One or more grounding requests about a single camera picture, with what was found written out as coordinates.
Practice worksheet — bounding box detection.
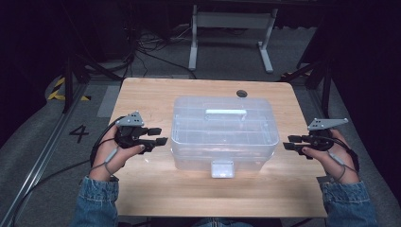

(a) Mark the black tripod stand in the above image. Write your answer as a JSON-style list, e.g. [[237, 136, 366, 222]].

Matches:
[[278, 55, 336, 118], [61, 51, 125, 114]]

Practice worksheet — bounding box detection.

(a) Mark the grey left wrist strap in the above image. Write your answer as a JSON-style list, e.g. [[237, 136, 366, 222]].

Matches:
[[89, 146, 120, 178]]

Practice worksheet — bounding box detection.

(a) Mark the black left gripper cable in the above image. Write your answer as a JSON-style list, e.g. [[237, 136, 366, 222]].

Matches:
[[89, 115, 127, 168]]

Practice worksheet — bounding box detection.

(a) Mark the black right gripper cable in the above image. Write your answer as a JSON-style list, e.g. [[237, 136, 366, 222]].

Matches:
[[327, 134, 360, 174]]

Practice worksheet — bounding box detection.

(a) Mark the white metal stand frame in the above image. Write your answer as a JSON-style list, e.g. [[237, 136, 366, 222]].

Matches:
[[187, 4, 279, 75]]

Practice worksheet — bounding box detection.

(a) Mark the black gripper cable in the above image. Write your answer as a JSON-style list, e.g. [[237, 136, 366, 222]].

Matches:
[[89, 115, 127, 168], [327, 134, 360, 174]]

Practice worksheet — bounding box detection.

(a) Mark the metal floor rail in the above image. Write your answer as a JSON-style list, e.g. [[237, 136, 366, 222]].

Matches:
[[0, 84, 90, 227]]

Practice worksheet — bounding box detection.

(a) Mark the yellow black floor tape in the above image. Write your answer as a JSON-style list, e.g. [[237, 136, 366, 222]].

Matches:
[[46, 77, 93, 102]]

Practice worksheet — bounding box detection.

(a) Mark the grey floor plate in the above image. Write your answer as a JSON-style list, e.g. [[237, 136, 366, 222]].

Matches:
[[96, 85, 121, 119]]

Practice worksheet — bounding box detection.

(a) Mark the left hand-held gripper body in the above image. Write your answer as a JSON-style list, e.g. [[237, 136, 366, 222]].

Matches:
[[113, 111, 149, 149]]

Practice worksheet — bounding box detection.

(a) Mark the grey right wrist strap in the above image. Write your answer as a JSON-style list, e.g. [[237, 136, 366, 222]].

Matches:
[[326, 150, 359, 183]]

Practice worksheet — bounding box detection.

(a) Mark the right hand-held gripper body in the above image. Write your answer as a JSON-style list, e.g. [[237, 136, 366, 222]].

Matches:
[[306, 117, 350, 152]]

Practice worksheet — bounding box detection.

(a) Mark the clear plastic storage box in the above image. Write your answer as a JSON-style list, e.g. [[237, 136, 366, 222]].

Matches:
[[170, 96, 281, 180]]

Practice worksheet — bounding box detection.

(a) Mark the grey wrist strap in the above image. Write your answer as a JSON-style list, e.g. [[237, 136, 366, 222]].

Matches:
[[89, 146, 120, 178], [326, 150, 359, 183]]

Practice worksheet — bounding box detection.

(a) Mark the bundle of black floor cables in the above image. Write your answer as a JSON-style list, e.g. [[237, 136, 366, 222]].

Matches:
[[123, 23, 198, 80]]

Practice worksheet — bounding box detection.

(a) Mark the person's right hand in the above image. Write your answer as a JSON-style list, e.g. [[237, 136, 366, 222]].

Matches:
[[302, 129, 360, 185]]

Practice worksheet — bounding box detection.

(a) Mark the person's left hand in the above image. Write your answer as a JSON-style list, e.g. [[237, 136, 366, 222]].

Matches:
[[89, 126, 147, 183]]

